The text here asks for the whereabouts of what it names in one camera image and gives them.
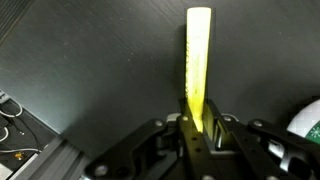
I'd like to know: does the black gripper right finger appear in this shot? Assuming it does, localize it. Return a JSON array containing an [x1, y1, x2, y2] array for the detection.
[[203, 99, 320, 180]]

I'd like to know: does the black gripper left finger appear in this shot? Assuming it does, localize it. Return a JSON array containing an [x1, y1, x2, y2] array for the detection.
[[84, 115, 187, 180]]

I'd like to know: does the white mug with green band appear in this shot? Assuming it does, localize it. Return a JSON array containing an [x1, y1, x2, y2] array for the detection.
[[287, 100, 320, 144]]

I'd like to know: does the yellow marker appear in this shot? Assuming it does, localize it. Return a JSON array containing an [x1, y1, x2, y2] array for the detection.
[[185, 7, 212, 132]]

